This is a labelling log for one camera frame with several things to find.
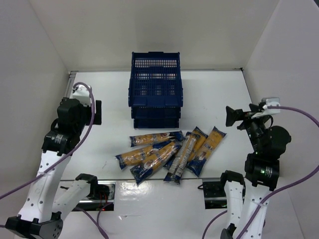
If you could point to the right-most spaghetti bag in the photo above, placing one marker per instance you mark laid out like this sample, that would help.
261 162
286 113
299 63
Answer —
196 164

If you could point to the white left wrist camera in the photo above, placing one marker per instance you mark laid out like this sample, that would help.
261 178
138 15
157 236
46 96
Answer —
81 93

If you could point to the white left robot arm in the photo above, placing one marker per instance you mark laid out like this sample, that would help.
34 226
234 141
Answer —
42 214

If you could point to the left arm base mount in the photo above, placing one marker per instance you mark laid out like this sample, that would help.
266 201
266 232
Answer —
103 200

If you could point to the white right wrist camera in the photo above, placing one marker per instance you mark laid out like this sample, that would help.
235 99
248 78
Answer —
266 105

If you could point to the blue stacked plastic tray shelf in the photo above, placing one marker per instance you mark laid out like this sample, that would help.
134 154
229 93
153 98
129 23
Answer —
155 93

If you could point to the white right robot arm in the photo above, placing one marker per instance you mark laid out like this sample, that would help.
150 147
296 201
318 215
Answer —
246 194

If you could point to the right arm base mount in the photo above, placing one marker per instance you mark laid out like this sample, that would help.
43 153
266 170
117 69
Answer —
214 195

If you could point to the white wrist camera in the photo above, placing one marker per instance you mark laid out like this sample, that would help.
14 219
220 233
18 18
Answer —
81 93
266 105

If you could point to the middle yellow spaghetti bag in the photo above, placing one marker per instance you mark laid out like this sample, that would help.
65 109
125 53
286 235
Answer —
199 142

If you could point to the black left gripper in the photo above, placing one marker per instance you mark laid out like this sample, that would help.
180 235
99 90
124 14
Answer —
97 112

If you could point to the white-label spaghetti bag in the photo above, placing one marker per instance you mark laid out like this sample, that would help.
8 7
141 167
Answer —
177 167

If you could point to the left-most spaghetti bag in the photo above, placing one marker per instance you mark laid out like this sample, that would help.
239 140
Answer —
134 157

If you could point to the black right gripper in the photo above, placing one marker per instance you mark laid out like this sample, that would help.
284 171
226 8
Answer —
243 117

